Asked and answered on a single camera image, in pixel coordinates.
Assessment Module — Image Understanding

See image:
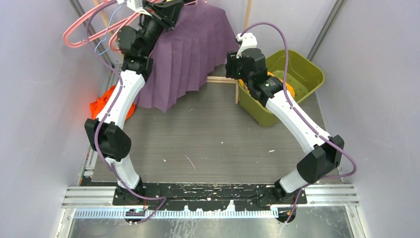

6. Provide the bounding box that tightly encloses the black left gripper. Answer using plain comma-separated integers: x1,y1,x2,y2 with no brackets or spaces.
139,0,184,56

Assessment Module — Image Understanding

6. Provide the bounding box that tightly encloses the purple skirt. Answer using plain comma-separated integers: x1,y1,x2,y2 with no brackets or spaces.
134,2,238,112

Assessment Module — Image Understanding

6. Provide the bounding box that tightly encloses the yellow skirt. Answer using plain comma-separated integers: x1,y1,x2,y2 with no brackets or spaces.
238,70,297,99

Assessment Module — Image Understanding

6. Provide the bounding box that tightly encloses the pink plastic hanger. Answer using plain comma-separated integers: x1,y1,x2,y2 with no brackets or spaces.
116,0,163,51

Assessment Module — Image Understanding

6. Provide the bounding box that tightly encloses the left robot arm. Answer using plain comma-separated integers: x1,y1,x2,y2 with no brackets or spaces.
84,0,185,205

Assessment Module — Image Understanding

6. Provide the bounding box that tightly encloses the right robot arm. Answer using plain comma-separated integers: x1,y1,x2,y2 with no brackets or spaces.
226,48,344,204

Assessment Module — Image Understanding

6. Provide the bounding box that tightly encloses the pink empty hanger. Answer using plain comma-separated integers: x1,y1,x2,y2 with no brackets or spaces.
62,0,144,48

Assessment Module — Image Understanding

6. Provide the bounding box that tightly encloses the wooden clothes rack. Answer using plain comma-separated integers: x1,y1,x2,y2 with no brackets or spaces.
100,0,253,84

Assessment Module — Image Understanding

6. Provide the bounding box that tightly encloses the green plastic basket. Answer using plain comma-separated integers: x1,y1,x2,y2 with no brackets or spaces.
237,50,324,127

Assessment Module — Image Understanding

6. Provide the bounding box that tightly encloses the orange cloth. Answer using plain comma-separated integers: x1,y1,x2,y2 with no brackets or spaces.
89,85,136,120

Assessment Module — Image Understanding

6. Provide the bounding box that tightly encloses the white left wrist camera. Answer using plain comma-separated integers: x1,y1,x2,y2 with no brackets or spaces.
125,0,151,16

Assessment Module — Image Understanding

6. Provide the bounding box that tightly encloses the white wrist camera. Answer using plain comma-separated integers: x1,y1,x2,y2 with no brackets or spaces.
236,32,258,59
125,0,151,16

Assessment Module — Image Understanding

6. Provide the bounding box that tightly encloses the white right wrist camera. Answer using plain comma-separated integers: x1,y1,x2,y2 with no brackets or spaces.
236,32,258,59

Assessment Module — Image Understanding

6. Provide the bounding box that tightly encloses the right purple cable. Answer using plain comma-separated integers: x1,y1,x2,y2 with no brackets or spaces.
241,21,358,227

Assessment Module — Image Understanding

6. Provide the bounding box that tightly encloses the purple cable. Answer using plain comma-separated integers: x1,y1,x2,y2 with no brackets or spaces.
241,21,358,227
84,0,168,227

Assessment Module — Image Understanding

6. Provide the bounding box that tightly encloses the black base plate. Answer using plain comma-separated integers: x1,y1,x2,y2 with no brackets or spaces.
112,183,307,212

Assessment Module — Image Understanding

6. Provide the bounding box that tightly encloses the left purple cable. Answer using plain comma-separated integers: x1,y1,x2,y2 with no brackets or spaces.
84,0,168,227

